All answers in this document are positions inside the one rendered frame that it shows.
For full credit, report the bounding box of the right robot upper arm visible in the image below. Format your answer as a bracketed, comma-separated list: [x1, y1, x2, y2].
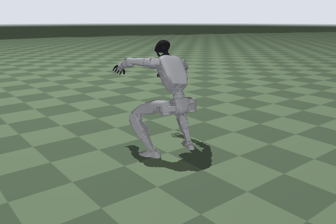
[182, 59, 188, 72]

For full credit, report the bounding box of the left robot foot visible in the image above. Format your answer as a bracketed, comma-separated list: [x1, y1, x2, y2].
[139, 149, 161, 158]

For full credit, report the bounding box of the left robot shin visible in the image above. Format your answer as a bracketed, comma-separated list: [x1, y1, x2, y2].
[129, 113, 156, 152]

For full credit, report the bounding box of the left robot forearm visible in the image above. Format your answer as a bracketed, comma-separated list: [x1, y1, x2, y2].
[117, 57, 131, 71]

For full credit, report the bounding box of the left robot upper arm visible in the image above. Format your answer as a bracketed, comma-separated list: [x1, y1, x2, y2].
[125, 57, 160, 69]

